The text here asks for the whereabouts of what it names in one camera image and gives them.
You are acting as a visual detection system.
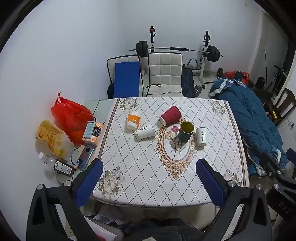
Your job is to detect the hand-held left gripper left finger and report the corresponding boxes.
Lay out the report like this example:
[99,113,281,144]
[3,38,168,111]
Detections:
[26,159,104,241]

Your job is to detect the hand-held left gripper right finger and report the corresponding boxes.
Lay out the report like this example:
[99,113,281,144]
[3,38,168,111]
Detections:
[196,159,272,241]

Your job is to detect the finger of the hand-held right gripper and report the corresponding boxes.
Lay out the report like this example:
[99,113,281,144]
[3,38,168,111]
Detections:
[286,148,296,180]
[261,153,288,180]

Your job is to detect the white printed paper cup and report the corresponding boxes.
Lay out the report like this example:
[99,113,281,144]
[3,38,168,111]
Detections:
[135,124,156,140]
[196,127,208,147]

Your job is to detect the dark green cup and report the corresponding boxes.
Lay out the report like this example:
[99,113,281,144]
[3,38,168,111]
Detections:
[179,121,195,142]

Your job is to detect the red ribbed paper cup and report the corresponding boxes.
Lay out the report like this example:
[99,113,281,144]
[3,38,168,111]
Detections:
[159,106,181,126]

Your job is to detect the orange patterned box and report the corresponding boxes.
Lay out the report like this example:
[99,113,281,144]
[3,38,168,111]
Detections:
[82,122,105,146]

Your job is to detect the clear plastic bottle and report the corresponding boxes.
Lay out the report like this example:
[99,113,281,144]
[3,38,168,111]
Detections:
[38,152,57,169]

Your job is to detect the white plastic bag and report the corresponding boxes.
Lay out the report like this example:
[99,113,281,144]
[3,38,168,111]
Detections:
[84,209,125,241]

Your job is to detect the floral diamond pattern tablecloth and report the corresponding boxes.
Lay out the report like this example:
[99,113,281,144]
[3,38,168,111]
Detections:
[92,97,250,208]

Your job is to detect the brown wooden chair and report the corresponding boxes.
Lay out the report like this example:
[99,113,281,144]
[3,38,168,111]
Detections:
[266,88,296,127]

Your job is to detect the pale blue small box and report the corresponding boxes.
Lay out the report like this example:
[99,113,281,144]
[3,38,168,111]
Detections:
[83,120,96,139]

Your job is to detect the blue quilted blanket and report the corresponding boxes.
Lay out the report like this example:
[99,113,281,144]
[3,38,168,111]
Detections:
[209,77,288,175]

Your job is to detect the clear bag of chips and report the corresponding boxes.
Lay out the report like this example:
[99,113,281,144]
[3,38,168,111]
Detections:
[36,119,74,158]

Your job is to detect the person's dark pants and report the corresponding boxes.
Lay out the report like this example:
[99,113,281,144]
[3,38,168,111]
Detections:
[125,218,204,241]

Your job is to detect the red plastic bag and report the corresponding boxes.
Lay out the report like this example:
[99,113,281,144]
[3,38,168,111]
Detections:
[51,93,94,145]

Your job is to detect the black metal stand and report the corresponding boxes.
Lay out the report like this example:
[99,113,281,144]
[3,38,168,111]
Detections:
[266,65,287,90]

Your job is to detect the red cloth bag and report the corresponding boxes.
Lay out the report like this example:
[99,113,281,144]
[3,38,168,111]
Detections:
[223,71,250,86]

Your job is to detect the dark blue bench pad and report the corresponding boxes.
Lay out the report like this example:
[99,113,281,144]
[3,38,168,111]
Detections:
[181,67,196,97]

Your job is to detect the blue foam mat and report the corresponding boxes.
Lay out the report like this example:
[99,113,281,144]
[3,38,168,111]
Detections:
[113,61,141,98]

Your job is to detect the white quilted chair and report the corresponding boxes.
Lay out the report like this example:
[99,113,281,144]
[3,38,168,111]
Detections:
[147,52,184,97]
[106,54,142,98]

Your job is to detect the barbell on rack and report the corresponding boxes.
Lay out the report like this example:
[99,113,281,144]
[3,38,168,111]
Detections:
[141,26,222,87]

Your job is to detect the black barbell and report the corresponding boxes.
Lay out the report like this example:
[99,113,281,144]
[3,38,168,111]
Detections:
[129,40,223,63]

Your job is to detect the black cable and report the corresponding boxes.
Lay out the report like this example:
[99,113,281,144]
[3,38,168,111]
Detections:
[143,84,183,96]

